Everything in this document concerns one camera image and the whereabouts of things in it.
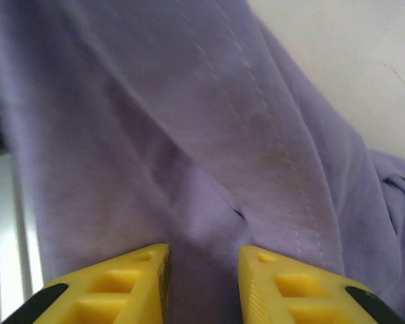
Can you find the purple t-shirt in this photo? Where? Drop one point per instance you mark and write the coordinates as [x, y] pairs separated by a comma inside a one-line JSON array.
[[155, 118]]

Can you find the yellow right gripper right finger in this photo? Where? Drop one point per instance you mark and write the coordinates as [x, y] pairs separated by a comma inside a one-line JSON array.
[[290, 293]]

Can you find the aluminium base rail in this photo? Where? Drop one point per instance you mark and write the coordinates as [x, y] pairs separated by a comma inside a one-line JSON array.
[[6, 219]]

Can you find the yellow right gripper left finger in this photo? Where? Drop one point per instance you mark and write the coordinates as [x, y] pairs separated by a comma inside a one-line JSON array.
[[121, 290]]

